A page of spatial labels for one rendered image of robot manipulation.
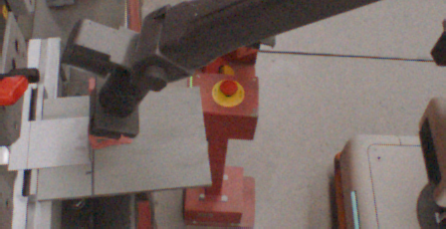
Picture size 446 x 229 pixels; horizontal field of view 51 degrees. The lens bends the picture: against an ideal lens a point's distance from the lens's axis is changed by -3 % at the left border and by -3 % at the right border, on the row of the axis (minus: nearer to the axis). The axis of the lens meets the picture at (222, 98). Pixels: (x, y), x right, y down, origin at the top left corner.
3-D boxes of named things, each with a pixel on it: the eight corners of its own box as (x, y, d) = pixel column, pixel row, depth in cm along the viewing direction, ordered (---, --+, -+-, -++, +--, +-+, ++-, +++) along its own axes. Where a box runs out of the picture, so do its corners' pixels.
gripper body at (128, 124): (91, 133, 66) (109, 107, 61) (93, 73, 72) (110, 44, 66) (134, 140, 69) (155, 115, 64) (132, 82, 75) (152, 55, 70)
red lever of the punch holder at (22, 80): (14, 89, 43) (38, 65, 52) (-31, 93, 43) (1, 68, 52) (18, 108, 44) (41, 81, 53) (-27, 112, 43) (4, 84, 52)
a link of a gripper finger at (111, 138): (73, 157, 72) (93, 127, 65) (75, 116, 76) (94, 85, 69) (115, 163, 75) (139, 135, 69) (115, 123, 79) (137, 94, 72)
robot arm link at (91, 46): (172, 83, 55) (186, 19, 58) (75, 46, 50) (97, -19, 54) (136, 111, 65) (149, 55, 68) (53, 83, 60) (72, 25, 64)
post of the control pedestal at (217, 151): (221, 195, 166) (232, 114, 120) (205, 194, 165) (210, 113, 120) (221, 180, 168) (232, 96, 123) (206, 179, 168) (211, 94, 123)
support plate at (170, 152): (211, 186, 74) (212, 183, 73) (38, 202, 71) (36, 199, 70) (199, 89, 84) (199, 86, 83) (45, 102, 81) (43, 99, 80)
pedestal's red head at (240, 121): (253, 140, 116) (262, 101, 101) (186, 136, 116) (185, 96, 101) (254, 73, 127) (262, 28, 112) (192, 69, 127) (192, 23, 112)
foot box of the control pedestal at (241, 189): (254, 228, 172) (258, 217, 162) (184, 224, 171) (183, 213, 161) (255, 177, 183) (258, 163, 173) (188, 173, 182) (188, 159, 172)
